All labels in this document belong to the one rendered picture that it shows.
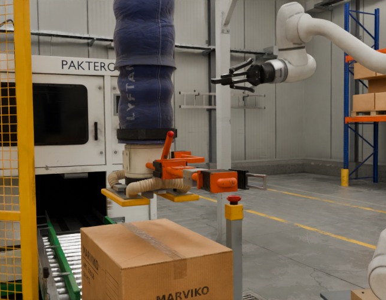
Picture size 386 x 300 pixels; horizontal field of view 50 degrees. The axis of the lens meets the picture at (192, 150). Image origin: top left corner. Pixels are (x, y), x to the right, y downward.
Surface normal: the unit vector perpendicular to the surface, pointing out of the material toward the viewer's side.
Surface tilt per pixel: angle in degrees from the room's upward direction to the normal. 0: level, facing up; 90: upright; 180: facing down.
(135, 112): 75
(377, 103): 91
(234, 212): 90
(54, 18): 90
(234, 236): 90
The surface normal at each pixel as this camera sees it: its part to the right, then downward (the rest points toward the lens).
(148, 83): 0.12, -0.29
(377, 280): -0.68, 0.19
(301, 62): 0.43, 0.09
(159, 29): 0.46, -0.13
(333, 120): -0.89, 0.04
